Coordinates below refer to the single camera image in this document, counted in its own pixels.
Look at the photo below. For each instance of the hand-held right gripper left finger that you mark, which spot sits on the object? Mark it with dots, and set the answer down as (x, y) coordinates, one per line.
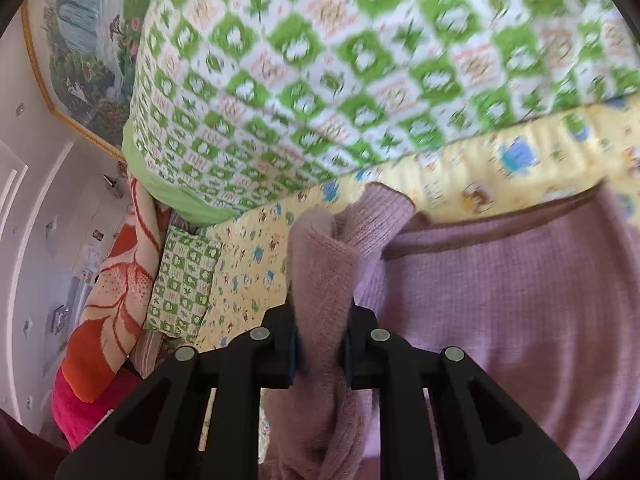
(292, 355)

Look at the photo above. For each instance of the yellow cartoon print bedsheet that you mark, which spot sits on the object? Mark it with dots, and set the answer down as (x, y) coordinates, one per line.
(500, 180)

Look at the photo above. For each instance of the orange floral blanket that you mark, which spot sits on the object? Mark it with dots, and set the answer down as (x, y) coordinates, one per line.
(110, 310)

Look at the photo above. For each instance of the green checked quilt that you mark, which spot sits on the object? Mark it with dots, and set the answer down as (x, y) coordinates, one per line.
(350, 60)

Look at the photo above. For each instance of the purple fuzzy knit sweater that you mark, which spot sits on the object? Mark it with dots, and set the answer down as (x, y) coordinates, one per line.
(320, 270)

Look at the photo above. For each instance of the landscape wall poster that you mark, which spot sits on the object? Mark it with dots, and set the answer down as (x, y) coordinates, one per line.
(85, 60)

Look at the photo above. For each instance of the pink fleece blanket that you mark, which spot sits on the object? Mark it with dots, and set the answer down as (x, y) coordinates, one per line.
(85, 410)

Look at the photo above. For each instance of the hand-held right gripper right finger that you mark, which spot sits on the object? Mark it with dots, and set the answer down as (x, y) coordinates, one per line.
(346, 360)

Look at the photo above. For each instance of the green checked pillow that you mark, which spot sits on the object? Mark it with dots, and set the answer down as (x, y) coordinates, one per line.
(182, 280)

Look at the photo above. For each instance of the lilac ribbed garment brown trim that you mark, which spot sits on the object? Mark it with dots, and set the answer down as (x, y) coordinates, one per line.
(500, 310)

